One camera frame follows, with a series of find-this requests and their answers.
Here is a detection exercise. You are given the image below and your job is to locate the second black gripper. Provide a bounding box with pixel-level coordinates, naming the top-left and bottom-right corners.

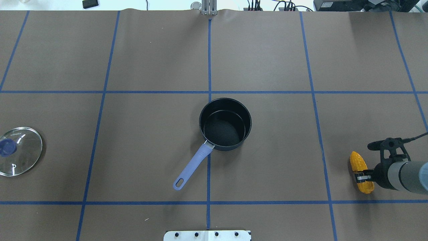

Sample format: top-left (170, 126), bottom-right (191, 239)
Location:
top-left (371, 163), bottom-right (391, 189)

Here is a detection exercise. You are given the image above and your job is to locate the yellow corn cob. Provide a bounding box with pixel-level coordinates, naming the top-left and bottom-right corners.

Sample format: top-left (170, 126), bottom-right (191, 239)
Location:
top-left (349, 151), bottom-right (375, 194)

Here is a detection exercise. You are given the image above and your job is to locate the glass pot lid purple knob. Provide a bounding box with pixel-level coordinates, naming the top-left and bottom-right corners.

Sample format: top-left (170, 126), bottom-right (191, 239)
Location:
top-left (0, 127), bottom-right (43, 177)

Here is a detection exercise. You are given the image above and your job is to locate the second silver grey robot arm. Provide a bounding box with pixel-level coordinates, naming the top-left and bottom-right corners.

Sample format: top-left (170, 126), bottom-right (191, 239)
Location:
top-left (370, 161), bottom-right (428, 195)

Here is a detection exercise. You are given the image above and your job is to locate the small metal cylinder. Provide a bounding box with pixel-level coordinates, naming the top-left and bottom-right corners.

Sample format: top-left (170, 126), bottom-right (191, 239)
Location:
top-left (191, 1), bottom-right (202, 10)

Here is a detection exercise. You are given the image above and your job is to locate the small black square pad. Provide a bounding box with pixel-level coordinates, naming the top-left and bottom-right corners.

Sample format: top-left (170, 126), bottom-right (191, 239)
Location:
top-left (82, 0), bottom-right (99, 9)

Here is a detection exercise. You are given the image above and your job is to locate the dark blue saucepan purple handle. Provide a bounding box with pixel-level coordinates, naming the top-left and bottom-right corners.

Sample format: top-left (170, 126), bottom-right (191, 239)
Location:
top-left (173, 97), bottom-right (252, 190)

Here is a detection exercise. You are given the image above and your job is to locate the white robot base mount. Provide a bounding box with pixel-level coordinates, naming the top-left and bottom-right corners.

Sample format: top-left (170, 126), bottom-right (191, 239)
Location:
top-left (163, 230), bottom-right (252, 241)

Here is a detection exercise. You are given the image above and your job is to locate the aluminium frame post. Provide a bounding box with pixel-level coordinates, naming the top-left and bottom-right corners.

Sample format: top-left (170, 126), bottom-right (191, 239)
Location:
top-left (201, 0), bottom-right (218, 16)

